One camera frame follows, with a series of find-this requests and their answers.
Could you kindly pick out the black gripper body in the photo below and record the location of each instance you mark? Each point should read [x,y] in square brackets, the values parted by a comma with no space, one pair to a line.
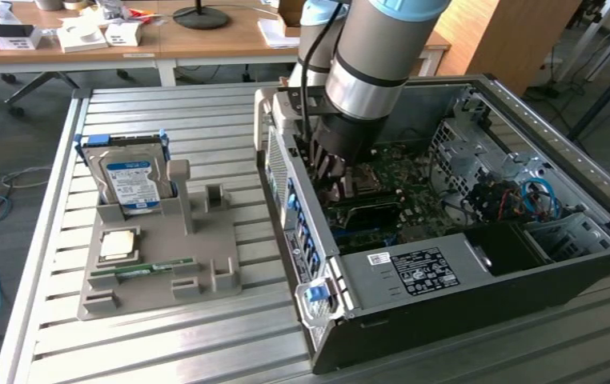
[353,138]

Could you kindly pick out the graphics card with metal bracket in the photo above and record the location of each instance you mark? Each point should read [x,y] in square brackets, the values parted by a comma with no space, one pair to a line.
[374,216]

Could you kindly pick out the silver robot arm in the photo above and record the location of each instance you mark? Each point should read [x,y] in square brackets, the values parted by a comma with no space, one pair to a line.
[380,52]

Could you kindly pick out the metal CPU socket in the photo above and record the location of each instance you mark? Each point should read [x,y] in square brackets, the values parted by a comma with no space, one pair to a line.
[369,178]

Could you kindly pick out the blue expansion slot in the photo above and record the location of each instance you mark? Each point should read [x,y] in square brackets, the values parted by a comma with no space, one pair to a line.
[358,232]

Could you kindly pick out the green Dell motherboard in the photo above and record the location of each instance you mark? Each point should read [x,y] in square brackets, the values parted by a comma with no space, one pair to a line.
[428,204]

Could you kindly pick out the silver chipset heatsink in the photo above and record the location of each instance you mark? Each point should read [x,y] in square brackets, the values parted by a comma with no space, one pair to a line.
[417,235]

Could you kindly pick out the silver disk bay cage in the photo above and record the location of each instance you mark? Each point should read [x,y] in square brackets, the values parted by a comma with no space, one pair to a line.
[460,160]

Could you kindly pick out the grey power supply unit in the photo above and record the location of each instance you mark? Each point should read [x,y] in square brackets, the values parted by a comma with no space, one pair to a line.
[385,276]

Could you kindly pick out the blue case latch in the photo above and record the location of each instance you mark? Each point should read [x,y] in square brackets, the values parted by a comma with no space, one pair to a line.
[320,292]

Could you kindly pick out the stack of white papers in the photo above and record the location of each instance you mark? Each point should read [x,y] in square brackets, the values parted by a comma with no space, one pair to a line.
[278,34]

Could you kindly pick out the black plastic cover box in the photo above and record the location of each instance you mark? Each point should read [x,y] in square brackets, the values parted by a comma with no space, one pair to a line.
[508,248]

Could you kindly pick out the grey parts rack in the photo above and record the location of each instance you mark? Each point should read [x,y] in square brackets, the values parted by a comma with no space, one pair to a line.
[177,248]

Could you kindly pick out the wooden cabinet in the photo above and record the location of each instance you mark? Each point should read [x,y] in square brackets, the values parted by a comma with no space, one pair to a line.
[508,40]

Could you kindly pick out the black open PC case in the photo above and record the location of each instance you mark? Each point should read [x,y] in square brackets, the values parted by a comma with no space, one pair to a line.
[444,320]

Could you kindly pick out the black round lamp base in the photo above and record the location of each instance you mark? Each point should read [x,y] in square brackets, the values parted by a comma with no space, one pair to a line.
[201,18]

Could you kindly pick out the green RAM stick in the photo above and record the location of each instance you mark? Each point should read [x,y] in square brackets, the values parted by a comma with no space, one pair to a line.
[145,269]

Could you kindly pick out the CPU chip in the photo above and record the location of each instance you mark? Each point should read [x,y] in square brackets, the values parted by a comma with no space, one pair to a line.
[119,244]

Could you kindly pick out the small white box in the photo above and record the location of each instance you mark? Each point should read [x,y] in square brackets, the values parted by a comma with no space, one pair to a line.
[123,35]

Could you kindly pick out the white box with tape roll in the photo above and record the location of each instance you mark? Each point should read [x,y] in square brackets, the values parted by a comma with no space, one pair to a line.
[83,38]

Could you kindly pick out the wooden desk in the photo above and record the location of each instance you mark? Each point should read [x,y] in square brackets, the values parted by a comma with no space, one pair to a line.
[43,56]

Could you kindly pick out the white box with black lid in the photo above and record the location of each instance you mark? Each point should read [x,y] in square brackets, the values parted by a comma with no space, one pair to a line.
[17,38]

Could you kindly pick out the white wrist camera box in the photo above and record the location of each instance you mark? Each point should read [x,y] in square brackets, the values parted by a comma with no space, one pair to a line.
[286,112]

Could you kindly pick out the hard disk with blue bracket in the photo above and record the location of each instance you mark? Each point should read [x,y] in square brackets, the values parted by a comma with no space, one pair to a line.
[129,184]

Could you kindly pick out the dark metal frame post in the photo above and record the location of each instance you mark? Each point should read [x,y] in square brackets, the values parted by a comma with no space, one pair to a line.
[609,80]

